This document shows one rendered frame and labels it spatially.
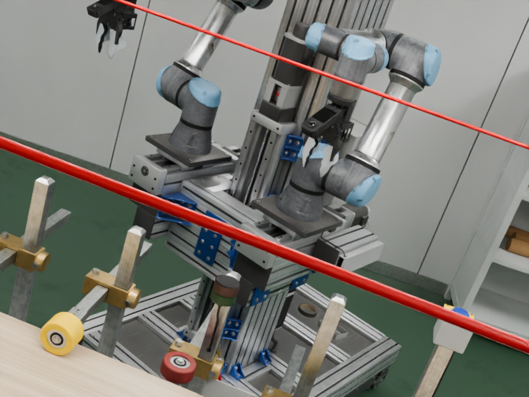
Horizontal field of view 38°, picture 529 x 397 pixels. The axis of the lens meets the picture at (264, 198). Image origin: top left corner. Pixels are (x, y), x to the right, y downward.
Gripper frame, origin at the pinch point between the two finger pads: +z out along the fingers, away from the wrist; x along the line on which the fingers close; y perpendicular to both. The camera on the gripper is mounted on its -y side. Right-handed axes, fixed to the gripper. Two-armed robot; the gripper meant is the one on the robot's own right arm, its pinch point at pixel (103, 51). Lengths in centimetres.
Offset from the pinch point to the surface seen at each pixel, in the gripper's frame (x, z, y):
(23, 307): -47, 51, -53
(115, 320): -70, 44, -43
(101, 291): -67, 36, -48
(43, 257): -50, 35, -52
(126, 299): -71, 37, -43
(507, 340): -166, -43, -121
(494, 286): -82, 114, 273
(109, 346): -70, 52, -43
